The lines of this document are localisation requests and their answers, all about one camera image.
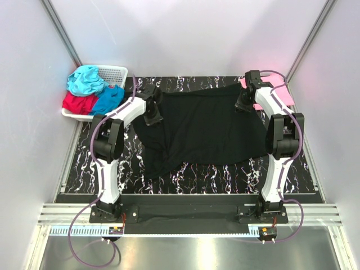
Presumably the white plastic basket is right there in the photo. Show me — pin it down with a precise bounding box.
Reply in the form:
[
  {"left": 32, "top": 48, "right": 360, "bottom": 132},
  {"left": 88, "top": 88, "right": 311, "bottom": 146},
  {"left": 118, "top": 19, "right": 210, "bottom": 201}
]
[{"left": 61, "top": 65, "right": 128, "bottom": 122}]

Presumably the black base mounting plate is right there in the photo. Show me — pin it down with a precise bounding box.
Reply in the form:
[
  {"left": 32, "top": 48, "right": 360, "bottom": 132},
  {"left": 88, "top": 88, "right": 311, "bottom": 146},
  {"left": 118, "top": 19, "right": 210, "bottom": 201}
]
[{"left": 89, "top": 194, "right": 289, "bottom": 235}]

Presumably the folded pink t shirt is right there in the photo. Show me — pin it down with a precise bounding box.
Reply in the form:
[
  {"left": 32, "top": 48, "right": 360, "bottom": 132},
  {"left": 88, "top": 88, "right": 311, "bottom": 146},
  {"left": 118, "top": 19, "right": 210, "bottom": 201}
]
[{"left": 238, "top": 74, "right": 294, "bottom": 106}]

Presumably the light blue t shirt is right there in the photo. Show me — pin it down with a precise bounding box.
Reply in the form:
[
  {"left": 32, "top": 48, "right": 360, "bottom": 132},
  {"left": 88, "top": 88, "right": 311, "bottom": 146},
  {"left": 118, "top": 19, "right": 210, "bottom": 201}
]
[{"left": 66, "top": 65, "right": 109, "bottom": 97}]

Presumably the left orange connector box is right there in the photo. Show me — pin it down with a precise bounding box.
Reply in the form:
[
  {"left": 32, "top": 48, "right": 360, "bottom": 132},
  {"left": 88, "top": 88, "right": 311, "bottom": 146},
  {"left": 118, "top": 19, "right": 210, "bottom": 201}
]
[{"left": 109, "top": 226, "right": 124, "bottom": 235}]

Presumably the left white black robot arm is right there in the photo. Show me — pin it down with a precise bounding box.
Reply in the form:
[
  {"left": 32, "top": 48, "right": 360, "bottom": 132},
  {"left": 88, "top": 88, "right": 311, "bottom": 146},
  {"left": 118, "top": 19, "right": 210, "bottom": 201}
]
[{"left": 90, "top": 85, "right": 163, "bottom": 223}]

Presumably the right orange connector box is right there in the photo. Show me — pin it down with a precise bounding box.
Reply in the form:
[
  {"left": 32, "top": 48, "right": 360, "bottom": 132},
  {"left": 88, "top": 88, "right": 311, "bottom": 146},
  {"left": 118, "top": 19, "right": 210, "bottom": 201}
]
[{"left": 259, "top": 227, "right": 277, "bottom": 241}]

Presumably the red t shirt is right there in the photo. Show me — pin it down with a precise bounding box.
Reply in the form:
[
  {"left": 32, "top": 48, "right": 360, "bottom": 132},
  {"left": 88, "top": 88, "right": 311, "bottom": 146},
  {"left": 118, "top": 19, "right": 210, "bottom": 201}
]
[{"left": 62, "top": 92, "right": 98, "bottom": 115}]

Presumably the black t shirt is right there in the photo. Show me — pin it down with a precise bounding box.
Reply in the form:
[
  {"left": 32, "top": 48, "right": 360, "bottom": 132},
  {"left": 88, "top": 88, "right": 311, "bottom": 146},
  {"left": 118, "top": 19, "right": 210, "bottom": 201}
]
[{"left": 132, "top": 83, "right": 267, "bottom": 179}]

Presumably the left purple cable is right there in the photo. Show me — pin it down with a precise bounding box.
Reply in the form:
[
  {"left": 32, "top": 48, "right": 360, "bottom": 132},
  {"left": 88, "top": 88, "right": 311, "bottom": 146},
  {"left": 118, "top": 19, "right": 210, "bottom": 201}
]
[{"left": 67, "top": 74, "right": 139, "bottom": 267}]

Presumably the black marble pattern mat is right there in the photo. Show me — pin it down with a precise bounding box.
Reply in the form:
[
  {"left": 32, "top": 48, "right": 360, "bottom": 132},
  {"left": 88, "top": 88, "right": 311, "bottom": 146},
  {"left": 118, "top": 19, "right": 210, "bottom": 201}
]
[{"left": 65, "top": 75, "right": 316, "bottom": 195}]

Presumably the orange connector box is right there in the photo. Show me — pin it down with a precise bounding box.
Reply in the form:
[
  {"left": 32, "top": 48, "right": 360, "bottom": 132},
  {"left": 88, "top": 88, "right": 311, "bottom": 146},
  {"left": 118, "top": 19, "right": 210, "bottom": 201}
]
[
  {"left": 259, "top": 227, "right": 277, "bottom": 241},
  {"left": 109, "top": 226, "right": 124, "bottom": 235}
]

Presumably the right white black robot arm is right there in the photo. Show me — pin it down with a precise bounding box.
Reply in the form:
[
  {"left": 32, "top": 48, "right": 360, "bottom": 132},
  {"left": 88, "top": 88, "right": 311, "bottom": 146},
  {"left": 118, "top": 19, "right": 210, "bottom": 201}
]
[{"left": 235, "top": 70, "right": 304, "bottom": 223}]

